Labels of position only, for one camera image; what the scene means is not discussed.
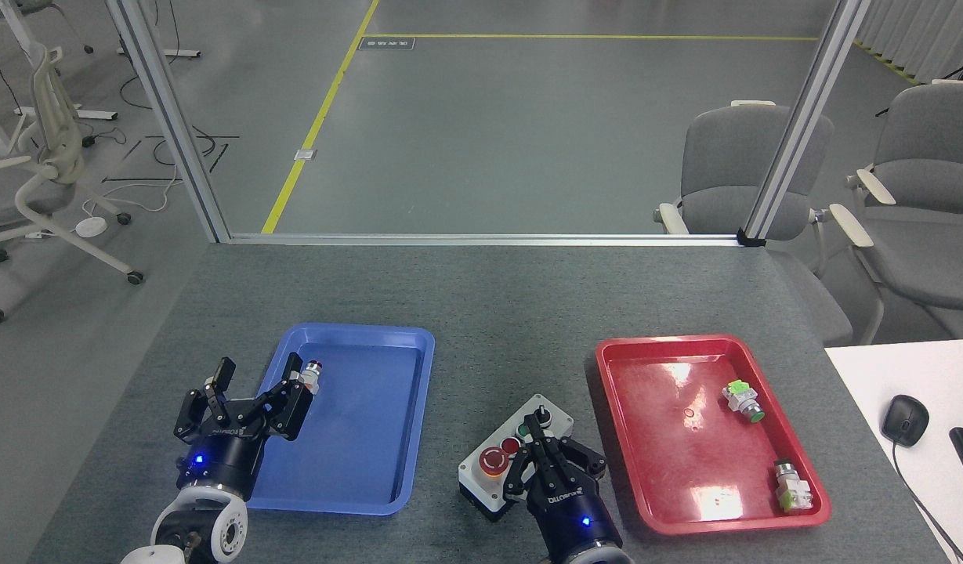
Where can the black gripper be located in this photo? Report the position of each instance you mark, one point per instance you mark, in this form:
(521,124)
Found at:
(222,462)
(571,513)

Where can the grey control box with buttons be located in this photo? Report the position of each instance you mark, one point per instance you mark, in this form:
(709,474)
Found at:
(493,462)

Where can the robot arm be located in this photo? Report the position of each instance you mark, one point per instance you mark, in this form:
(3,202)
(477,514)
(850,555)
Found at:
(207,525)
(591,556)

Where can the red push button orange block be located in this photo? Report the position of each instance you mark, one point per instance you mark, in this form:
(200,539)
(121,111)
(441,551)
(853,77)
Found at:
(314,374)

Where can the silver push button yellow-green block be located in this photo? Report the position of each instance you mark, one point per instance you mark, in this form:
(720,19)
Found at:
(793,489)

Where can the red plastic tray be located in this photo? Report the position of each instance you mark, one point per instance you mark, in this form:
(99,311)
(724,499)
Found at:
(653,439)

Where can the blue plastic tray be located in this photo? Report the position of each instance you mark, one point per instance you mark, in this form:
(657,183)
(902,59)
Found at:
(363,423)

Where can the white round floor disc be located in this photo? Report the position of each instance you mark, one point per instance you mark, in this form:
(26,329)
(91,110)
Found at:
(91,227)

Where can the silver floor socket plate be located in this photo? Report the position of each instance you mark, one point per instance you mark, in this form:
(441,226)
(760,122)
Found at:
(305,154)

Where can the white wheeled office chair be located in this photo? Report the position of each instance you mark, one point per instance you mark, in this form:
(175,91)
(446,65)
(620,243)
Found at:
(54,149)

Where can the white desk foot bar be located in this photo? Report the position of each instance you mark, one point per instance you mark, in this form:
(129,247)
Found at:
(89,114)
(171,53)

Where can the grey padded armchair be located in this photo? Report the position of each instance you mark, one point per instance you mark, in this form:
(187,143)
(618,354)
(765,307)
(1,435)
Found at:
(724,172)
(928,204)

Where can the black computer mouse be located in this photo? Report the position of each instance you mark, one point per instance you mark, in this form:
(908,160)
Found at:
(905,420)

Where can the white desk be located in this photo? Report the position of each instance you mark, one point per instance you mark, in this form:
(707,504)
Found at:
(904,376)

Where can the dark floor label sign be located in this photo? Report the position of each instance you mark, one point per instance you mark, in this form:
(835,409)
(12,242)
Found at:
(387,43)

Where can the white curtain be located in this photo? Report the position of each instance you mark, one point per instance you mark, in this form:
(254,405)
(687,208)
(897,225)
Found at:
(920,31)

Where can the green push button switch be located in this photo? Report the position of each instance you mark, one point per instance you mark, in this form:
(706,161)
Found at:
(740,395)

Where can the silver aluminium cross rail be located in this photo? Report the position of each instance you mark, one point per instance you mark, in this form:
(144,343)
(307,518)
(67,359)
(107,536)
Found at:
(481,239)

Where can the silver aluminium post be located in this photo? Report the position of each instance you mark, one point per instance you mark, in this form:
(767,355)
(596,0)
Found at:
(802,125)
(171,125)

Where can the black corner bracket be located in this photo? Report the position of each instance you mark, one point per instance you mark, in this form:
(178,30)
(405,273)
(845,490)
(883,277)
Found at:
(751,238)

